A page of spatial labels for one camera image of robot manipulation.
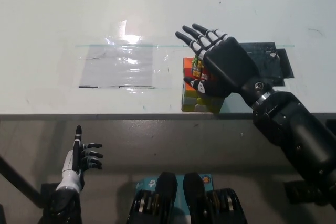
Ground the clear plastic sheet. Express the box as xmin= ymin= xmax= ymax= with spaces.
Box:
xmin=78 ymin=45 xmax=155 ymax=89

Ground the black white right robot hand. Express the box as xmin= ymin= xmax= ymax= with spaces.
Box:
xmin=174 ymin=23 xmax=275 ymax=106

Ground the large orange red puzzle cube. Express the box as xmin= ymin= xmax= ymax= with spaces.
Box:
xmin=181 ymin=57 xmax=225 ymax=114

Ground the small studded multicolour cube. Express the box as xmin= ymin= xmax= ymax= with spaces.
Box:
xmin=191 ymin=55 xmax=212 ymax=81

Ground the black diagonal table leg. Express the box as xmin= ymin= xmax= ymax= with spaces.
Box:
xmin=0 ymin=155 xmax=44 ymax=208

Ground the black tape patch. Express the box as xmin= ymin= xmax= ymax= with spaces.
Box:
xmin=240 ymin=41 xmax=295 ymax=87

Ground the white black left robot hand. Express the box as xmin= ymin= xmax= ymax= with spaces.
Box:
xmin=55 ymin=125 xmax=103 ymax=193

